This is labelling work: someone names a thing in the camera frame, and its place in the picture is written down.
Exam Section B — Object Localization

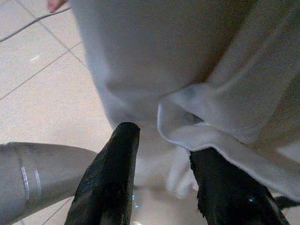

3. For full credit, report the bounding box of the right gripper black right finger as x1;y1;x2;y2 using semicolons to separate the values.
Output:
188;147;292;225

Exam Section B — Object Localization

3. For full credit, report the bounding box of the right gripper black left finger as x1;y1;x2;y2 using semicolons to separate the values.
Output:
64;121;141;225

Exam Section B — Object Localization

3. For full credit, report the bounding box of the white t-shirt black print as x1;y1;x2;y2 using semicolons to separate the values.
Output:
70;0;300;203

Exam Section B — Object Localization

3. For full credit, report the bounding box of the small pink object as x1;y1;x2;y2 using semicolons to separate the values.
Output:
46;0;69;13

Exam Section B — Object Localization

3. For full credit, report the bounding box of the black floor cable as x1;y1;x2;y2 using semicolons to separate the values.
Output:
0;6;72;43

